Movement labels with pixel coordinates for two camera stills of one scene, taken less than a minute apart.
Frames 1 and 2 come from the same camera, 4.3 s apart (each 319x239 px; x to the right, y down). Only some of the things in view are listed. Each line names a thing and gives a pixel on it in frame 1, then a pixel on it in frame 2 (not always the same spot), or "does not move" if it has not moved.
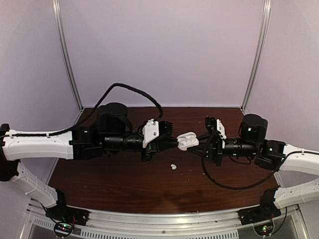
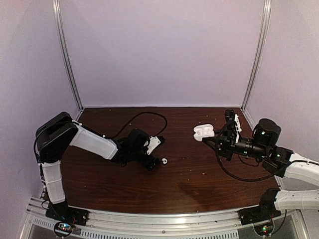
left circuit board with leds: [63, 229] does not move
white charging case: [187, 140] to [203, 131]
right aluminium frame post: [267, 9] does not move
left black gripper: [155, 145] to [146, 163]
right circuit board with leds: [264, 229] does not move
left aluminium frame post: [58, 17] does not move
